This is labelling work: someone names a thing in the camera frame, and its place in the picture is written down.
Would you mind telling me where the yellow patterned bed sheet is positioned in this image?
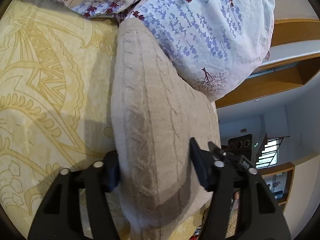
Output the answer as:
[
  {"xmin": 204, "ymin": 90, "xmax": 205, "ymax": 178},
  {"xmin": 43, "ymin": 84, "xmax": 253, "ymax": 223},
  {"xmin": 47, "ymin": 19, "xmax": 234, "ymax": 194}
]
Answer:
[{"xmin": 1, "ymin": 0, "xmax": 118, "ymax": 239}]

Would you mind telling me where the black cabinet with rings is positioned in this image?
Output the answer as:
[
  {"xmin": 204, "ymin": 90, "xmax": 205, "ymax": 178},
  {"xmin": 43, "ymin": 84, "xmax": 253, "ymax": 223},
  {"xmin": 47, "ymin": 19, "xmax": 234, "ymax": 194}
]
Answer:
[{"xmin": 221, "ymin": 134, "xmax": 252, "ymax": 160}]

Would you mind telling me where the pink floral front pillow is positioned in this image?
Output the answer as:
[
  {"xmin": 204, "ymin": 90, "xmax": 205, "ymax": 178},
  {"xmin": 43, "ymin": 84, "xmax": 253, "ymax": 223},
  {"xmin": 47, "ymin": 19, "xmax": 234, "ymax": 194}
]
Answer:
[{"xmin": 117, "ymin": 0, "xmax": 275, "ymax": 101}]

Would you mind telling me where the beige cable-knit sweater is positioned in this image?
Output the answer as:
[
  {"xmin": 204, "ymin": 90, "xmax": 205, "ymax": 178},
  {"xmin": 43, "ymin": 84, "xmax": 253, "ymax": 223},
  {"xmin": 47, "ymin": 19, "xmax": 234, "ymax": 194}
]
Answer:
[{"xmin": 111, "ymin": 18, "xmax": 220, "ymax": 239}]

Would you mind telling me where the wooden wall shelf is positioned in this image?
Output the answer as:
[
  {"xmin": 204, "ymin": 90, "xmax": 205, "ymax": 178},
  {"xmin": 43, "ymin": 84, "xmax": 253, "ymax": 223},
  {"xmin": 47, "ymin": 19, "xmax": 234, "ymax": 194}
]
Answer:
[{"xmin": 216, "ymin": 18, "xmax": 319, "ymax": 108}]

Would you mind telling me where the staircase with railing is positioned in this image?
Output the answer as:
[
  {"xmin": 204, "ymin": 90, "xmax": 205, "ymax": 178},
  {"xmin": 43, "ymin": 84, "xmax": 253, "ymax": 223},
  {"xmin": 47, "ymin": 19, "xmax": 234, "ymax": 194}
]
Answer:
[{"xmin": 253, "ymin": 136, "xmax": 291, "ymax": 169}]

